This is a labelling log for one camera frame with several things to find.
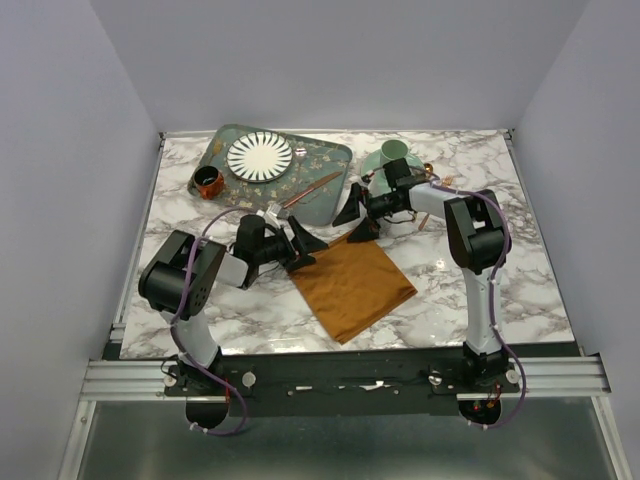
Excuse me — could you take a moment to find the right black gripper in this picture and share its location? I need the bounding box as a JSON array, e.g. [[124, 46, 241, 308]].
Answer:
[[333, 183, 404, 244]]

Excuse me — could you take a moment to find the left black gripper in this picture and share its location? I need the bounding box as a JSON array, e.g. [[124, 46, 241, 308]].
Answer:
[[255, 215, 328, 272]]

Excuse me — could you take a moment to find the orange-brown cloth napkin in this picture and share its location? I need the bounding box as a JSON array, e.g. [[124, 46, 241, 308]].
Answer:
[[290, 235, 417, 344]]

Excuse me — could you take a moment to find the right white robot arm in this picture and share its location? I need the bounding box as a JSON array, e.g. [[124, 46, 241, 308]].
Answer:
[[332, 158, 512, 392]]

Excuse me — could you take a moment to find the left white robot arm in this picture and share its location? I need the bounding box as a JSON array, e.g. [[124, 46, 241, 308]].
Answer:
[[138, 213, 328, 395]]

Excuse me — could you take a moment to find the copper table knife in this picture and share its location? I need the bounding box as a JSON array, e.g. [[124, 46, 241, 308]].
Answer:
[[283, 171, 342, 209]]

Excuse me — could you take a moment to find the mint green saucer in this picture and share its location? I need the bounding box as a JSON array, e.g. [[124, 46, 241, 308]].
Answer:
[[360, 150, 424, 196]]

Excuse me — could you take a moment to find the teal floral serving tray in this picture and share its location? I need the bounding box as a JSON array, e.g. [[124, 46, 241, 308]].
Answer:
[[195, 124, 353, 226]]

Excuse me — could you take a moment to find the mint green cup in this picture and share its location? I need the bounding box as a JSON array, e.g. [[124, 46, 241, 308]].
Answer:
[[370, 139, 409, 196]]

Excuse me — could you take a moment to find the copper fork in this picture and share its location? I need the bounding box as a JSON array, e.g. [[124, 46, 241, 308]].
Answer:
[[418, 175, 455, 231]]

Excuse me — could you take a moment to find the white black striped plate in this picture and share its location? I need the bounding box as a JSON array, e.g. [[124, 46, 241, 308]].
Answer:
[[227, 131, 293, 183]]

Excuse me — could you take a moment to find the copper black mug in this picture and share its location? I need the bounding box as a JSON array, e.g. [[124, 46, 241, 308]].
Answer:
[[189, 165, 225, 200]]

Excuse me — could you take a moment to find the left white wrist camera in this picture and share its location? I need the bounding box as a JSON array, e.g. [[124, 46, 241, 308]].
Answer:
[[256, 203, 289, 229]]

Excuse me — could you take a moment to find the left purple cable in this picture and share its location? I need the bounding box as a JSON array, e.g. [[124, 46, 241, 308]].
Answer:
[[169, 207, 261, 437]]

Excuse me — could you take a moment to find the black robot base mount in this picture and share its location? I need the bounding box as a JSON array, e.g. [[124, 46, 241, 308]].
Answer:
[[164, 347, 519, 418]]

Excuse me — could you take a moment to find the aluminium frame rail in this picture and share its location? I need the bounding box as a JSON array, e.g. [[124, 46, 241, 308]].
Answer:
[[80, 356, 610, 402]]

